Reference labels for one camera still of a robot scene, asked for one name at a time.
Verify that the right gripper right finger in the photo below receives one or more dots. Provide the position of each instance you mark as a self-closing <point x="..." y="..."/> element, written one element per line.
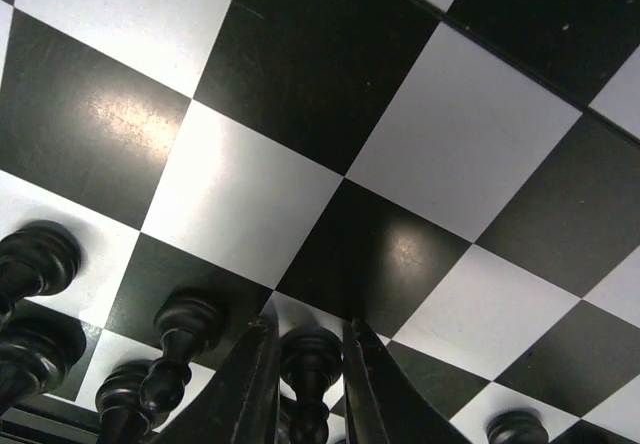
<point x="382" y="405"/>

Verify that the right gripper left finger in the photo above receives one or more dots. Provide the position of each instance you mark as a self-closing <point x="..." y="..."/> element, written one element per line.
<point x="241" y="402"/>

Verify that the black pawn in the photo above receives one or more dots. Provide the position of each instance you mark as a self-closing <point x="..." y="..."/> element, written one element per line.
<point x="190" y="323"/>
<point x="516" y="427"/>
<point x="310" y="363"/>
<point x="41" y="258"/>

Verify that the black queen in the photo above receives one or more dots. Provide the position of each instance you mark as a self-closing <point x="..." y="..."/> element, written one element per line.
<point x="37" y="355"/>

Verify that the folding chess board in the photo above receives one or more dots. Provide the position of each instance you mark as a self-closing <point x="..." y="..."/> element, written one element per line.
<point x="461" y="174"/>

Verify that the black pawn on board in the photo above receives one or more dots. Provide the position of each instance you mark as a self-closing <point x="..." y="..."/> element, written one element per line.
<point x="41" y="258"/>
<point x="516" y="427"/>
<point x="190" y="323"/>

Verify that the black bishop in tin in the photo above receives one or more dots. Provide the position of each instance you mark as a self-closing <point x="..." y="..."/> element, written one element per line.
<point x="122" y="419"/>

